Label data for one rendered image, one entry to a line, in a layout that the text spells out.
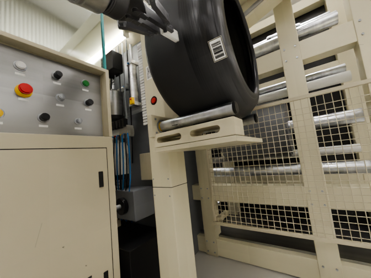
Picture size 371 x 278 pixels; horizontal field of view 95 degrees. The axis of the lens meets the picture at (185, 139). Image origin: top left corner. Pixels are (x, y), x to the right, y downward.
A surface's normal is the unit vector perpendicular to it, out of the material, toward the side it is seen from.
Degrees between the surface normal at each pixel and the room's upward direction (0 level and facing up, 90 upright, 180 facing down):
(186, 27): 101
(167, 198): 90
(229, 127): 90
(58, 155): 90
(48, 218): 90
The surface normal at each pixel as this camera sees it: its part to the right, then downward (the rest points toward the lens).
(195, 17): -0.32, 0.08
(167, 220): -0.58, -0.03
